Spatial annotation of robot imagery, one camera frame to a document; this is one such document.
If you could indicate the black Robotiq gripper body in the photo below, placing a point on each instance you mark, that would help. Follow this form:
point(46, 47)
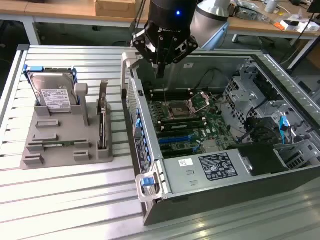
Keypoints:
point(170, 17)

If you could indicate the Nvidia graphics card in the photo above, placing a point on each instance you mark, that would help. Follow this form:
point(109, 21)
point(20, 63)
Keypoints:
point(102, 125)

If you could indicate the brown cardboard box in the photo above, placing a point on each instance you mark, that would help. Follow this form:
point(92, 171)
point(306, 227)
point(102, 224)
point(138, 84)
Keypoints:
point(115, 8)

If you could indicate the black RAM slot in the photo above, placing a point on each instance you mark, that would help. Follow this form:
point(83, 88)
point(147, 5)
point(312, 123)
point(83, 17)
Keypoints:
point(172, 99)
point(182, 121)
point(172, 91)
point(183, 125)
point(185, 128)
point(172, 96)

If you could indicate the thin metal locking lever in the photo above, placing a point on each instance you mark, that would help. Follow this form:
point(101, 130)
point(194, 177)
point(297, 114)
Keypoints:
point(165, 95)

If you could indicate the metal socket cover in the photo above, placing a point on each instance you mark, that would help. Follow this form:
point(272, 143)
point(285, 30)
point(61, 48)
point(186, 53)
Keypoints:
point(200, 100)

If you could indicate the CPU socket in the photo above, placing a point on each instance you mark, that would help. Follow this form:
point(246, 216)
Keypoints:
point(178, 110)

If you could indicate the green Dell motherboard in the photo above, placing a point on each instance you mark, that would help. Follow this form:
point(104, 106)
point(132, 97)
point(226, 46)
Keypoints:
point(215, 125)

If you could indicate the small orange item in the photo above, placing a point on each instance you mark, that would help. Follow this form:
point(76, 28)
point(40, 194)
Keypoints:
point(278, 25)

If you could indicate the white plastic bottle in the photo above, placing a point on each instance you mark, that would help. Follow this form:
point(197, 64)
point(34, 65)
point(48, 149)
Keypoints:
point(271, 6)

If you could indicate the silver chipset heatsink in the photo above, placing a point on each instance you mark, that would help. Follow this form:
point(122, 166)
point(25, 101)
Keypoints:
point(211, 146)

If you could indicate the hard disk in blue carrier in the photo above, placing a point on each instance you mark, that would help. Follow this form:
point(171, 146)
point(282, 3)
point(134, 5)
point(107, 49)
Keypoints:
point(53, 95)

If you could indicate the white flat box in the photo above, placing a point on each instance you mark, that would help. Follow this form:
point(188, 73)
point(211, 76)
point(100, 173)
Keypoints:
point(300, 26)

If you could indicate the grey power supply unit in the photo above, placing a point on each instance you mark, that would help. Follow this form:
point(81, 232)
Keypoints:
point(190, 172)

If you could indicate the grey metal computer chassis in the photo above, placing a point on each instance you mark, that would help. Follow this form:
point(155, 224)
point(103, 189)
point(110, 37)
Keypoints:
point(307, 87)

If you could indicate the green RAM stick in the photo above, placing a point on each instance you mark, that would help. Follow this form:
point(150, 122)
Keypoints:
point(60, 144)

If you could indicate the grey plastic parts rack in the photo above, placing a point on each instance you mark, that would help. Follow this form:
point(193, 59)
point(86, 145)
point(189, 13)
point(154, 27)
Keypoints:
point(65, 150)

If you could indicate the black monitor base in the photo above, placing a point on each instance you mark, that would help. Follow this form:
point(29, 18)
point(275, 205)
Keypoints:
point(313, 6)

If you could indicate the silver computer case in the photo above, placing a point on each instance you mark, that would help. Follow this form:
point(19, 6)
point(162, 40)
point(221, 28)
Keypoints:
point(225, 200)

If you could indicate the cluttered wooden desk white frame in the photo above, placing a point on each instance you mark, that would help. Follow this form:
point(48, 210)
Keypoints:
point(250, 26)

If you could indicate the long wooden desk white frame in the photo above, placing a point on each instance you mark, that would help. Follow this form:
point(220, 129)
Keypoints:
point(62, 10)

